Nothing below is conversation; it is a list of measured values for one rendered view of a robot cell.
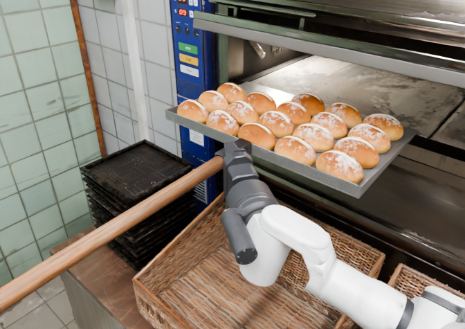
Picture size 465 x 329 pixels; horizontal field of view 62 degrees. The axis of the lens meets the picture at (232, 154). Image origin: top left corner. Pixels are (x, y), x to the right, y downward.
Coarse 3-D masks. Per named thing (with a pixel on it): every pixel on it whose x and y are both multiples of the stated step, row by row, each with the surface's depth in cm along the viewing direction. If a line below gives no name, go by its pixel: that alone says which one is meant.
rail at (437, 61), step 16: (208, 16) 100; (224, 16) 97; (272, 32) 89; (288, 32) 86; (304, 32) 83; (352, 48) 77; (368, 48) 75; (384, 48) 73; (400, 48) 72; (432, 64) 69; (448, 64) 67; (464, 64) 65
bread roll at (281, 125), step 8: (272, 112) 94; (280, 112) 94; (264, 120) 95; (272, 120) 93; (280, 120) 92; (288, 120) 93; (272, 128) 93; (280, 128) 92; (288, 128) 92; (280, 136) 93
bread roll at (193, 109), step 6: (186, 102) 100; (192, 102) 100; (198, 102) 100; (180, 108) 101; (186, 108) 100; (192, 108) 99; (198, 108) 99; (204, 108) 99; (180, 114) 101; (186, 114) 99; (192, 114) 99; (198, 114) 98; (204, 114) 99; (198, 120) 99; (204, 120) 99
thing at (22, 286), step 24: (216, 168) 79; (168, 192) 71; (120, 216) 65; (144, 216) 67; (96, 240) 61; (48, 264) 56; (72, 264) 58; (0, 288) 52; (24, 288) 53; (0, 312) 52
